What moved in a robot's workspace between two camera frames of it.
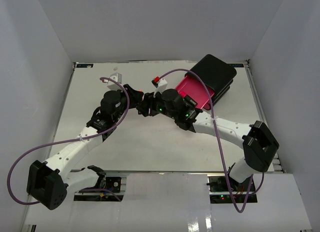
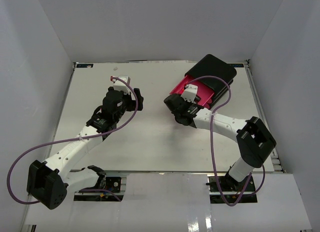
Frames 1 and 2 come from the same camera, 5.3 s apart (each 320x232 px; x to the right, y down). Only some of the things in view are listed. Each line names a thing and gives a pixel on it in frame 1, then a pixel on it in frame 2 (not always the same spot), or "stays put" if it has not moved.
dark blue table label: [86, 65] stays put
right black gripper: [148, 102] -> [189, 103]
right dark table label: [236, 65] stays put
